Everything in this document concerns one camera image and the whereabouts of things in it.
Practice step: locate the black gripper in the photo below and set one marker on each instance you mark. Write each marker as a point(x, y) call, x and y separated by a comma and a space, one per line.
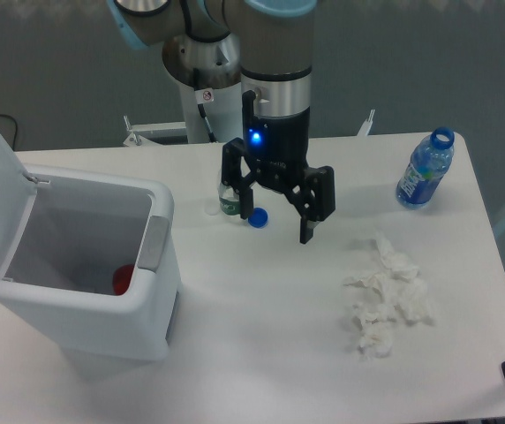
point(273, 153)

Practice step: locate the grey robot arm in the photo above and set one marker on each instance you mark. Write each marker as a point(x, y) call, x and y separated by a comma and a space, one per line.
point(244, 70)

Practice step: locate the blue bottle cap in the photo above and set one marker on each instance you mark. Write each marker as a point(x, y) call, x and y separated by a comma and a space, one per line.
point(259, 218)

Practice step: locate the red object in trash can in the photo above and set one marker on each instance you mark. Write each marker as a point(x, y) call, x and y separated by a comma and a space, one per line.
point(122, 279)

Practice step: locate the white trash can body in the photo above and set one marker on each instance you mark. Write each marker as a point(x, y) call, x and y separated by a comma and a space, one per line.
point(82, 228)

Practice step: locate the clear bottle green label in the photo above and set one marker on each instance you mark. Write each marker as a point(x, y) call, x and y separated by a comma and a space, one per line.
point(228, 200)

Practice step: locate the crumpled white tissue upper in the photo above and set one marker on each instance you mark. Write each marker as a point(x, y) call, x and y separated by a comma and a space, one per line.
point(401, 291)

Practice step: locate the crumpled white tissue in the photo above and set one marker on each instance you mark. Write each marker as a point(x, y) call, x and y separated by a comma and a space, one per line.
point(376, 336)
point(401, 291)

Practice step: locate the blue water bottle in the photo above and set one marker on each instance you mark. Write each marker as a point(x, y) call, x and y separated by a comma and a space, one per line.
point(429, 163)

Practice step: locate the crumpled white tissue lower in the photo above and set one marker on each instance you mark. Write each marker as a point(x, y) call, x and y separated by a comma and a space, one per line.
point(376, 336)

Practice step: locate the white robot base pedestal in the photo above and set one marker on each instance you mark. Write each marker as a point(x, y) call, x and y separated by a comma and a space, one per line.
point(208, 78)

